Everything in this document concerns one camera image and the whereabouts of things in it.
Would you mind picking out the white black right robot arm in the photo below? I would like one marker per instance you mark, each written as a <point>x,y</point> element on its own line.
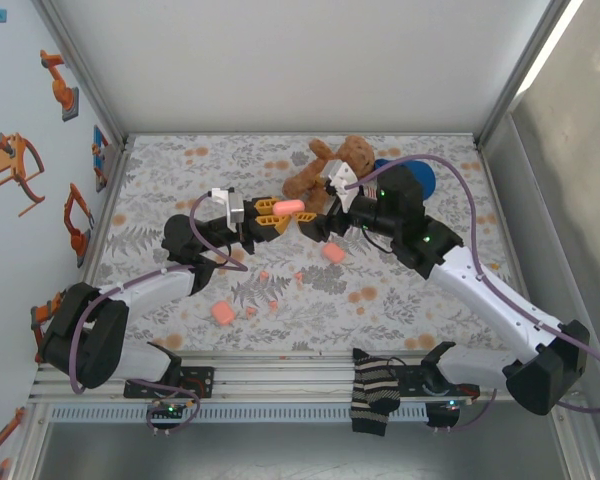
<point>490,300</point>

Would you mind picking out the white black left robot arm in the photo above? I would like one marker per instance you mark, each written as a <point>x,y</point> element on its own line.
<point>150,290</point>

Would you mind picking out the blue knitted cap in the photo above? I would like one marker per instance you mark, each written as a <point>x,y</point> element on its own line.
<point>427,177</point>

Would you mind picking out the floral patterned table mat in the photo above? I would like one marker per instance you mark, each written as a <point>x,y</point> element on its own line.
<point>240,165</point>

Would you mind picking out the brown teddy bear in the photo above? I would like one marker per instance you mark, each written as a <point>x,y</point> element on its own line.
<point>355,152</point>

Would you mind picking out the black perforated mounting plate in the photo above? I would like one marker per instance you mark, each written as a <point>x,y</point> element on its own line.
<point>207,375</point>
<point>410,380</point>

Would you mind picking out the black beige striped sock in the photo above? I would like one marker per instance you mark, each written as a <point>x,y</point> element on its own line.
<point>375,390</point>

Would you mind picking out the small green-lit circuit board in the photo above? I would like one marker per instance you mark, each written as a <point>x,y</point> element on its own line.
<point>170,410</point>
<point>451,406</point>

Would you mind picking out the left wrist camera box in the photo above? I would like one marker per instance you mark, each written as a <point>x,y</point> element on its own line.
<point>235,210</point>

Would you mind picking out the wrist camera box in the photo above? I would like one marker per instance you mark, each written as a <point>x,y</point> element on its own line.
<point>342,177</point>
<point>235,210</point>

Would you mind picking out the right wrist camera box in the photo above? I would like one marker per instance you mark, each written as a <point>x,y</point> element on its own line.
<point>342,177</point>

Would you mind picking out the thin aluminium frame rail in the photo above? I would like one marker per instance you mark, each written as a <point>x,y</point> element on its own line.
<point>300,135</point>

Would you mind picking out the blue orange machine wall sticker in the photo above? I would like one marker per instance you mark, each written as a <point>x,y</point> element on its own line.
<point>100,155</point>

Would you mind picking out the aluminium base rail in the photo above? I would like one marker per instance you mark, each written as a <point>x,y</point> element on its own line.
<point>290,375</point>

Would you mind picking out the aluminium frame post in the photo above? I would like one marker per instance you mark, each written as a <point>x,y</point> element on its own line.
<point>523,75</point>
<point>577,440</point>
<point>86,75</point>

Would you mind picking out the orange grey gripper wall sticker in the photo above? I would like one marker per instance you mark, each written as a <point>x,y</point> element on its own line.
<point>12,160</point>

